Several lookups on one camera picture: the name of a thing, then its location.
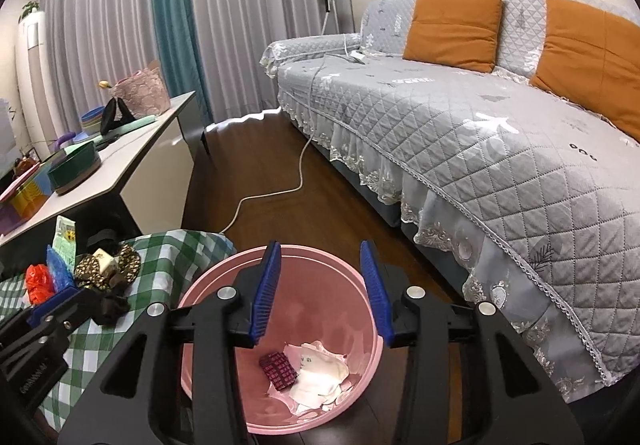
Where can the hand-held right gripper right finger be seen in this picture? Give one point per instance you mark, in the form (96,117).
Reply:
(375,295)

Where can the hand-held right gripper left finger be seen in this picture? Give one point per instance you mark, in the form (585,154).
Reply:
(264,295)

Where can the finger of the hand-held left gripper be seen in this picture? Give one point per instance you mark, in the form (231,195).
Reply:
(65,323)
(65,300)

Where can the blue bubble wrap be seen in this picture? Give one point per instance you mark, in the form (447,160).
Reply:
(60,270)

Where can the dark brown cloth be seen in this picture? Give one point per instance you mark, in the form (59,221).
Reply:
(110,307)

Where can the pink plastic bin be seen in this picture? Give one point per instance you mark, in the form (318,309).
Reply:
(320,305)

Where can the leopard print cloth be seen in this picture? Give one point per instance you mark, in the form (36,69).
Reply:
(127,260)

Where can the red plastic bag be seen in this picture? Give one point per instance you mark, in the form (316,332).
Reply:
(39,282)

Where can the yellow green packet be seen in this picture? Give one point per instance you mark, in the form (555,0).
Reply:
(65,235)

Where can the red patterned packet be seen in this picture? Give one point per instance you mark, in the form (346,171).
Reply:
(279,370)

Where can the green checked cloth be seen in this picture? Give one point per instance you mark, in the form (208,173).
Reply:
(150,265)

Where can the white crumpled paper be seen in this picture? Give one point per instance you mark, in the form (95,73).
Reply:
(320,375)

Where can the colourful striped box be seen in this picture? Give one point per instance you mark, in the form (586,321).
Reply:
(25,205)

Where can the dark green round box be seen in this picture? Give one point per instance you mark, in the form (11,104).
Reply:
(75,170)

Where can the brown teapot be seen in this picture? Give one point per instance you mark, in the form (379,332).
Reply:
(26,166)

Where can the purple plastic utensil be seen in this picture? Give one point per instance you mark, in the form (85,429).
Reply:
(66,140)

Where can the light blue plastic lid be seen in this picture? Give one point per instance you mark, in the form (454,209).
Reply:
(82,137)

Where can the white desk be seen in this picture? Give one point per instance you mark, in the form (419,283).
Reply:
(135,150)

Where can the grey fabric dust cover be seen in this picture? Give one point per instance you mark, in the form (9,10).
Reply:
(6,130)

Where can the stack of pastel bowls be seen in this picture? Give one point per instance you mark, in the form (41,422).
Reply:
(90,121)

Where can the grey quilted sofa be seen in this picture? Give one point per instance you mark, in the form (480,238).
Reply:
(450,125)

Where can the black headband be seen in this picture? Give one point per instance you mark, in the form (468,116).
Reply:
(107,117)

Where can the mint green tray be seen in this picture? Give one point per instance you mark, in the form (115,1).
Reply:
(135,126)

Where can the small yellow ornament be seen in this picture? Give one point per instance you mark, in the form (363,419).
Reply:
(103,84)

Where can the pink lace basket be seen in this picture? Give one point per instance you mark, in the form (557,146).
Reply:
(145,92)

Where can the white tower air conditioner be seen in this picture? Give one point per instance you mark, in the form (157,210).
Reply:
(32,75)

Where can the white power strip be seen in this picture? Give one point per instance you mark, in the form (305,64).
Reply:
(357,56)

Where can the grey curtain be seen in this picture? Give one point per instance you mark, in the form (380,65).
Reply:
(100,25)
(260,25)

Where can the orange cushion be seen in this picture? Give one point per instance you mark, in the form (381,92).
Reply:
(590,60)
(450,30)

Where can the teal curtain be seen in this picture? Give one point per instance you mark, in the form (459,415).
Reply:
(175,25)

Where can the green potted plant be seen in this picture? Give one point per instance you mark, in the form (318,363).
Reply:
(29,11)

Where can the white floor lamp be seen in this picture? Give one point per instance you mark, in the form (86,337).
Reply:
(327,5)

